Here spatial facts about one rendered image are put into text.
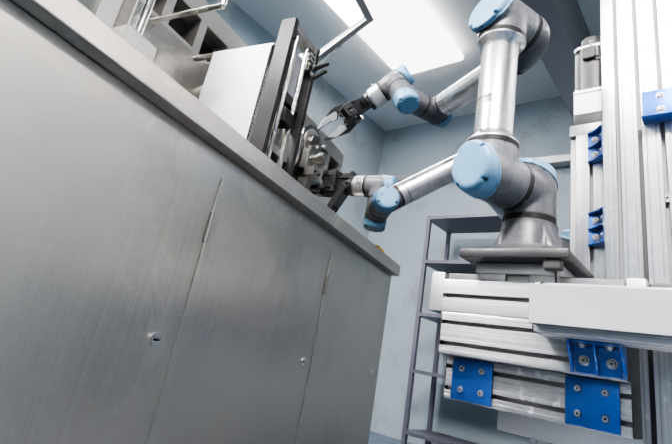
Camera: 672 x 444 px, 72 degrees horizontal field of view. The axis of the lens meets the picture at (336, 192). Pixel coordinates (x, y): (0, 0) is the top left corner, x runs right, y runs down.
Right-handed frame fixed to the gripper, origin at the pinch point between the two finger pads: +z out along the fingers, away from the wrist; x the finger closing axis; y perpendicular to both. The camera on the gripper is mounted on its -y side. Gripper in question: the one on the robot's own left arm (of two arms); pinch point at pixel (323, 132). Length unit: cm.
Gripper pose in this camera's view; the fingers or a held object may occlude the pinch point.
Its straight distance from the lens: 161.9
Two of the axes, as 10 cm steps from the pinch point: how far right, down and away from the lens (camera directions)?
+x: -5.5, -8.3, 0.0
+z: -8.0, 5.3, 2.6
